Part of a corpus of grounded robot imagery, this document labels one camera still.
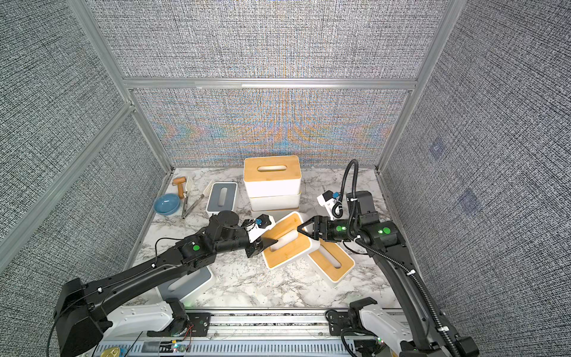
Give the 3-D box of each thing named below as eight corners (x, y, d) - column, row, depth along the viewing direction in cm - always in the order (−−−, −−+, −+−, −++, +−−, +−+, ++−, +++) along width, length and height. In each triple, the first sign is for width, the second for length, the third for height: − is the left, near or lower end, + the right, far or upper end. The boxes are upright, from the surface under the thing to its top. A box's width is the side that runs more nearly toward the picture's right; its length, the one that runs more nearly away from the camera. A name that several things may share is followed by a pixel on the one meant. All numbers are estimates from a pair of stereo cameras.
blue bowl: (153, 215, 103) (149, 211, 100) (160, 198, 109) (157, 193, 107) (176, 215, 103) (173, 211, 100) (182, 198, 109) (179, 193, 107)
